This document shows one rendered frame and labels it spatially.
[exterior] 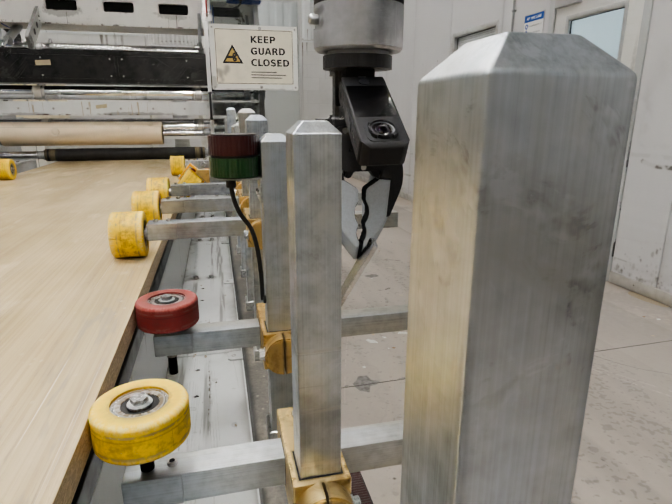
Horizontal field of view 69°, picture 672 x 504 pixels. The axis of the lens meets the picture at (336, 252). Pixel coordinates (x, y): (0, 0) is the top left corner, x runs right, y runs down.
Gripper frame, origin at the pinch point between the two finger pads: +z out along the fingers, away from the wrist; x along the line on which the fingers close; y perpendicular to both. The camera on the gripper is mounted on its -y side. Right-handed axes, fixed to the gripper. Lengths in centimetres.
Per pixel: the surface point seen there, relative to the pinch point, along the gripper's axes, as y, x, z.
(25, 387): -4.3, 33.1, 10.0
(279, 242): 9.1, 7.7, 1.2
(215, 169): 9.1, 14.9, -8.1
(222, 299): 89, 16, 39
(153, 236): 38.0, 26.3, 6.5
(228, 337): 13.3, 14.6, 15.3
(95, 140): 241, 78, 1
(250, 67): 238, -6, -37
